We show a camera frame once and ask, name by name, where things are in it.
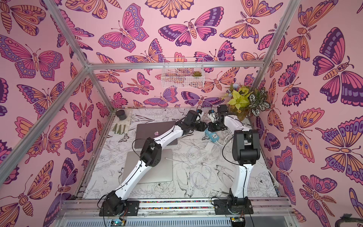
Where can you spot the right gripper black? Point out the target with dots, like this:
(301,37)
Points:
(217,126)

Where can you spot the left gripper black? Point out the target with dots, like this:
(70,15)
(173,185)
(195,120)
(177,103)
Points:
(202,126)

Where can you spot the teal power strip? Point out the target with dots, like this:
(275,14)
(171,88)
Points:
(212,136)

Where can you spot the dark grey laptop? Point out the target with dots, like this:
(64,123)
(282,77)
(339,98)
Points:
(152,130)

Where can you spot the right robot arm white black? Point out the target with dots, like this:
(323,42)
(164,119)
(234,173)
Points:
(245,151)

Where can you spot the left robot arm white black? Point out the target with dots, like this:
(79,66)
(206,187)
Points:
(150,156)

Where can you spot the glass vase with flowers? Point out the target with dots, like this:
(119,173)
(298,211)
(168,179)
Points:
(245,102)

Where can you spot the small succulent plant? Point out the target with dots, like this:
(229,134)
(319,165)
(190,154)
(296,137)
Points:
(197,74)

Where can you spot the black round speaker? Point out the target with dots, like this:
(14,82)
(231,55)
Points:
(121,114)

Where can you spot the green clips on tray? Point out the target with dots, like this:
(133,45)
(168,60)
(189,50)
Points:
(119,129)

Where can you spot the white wire basket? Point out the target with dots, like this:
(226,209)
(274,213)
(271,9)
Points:
(178,72)

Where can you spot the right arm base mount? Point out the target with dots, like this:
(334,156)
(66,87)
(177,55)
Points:
(232,206)

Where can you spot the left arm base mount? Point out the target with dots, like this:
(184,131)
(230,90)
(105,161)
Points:
(121,208)

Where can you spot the aluminium frame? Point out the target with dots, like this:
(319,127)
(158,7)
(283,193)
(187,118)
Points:
(20,150)

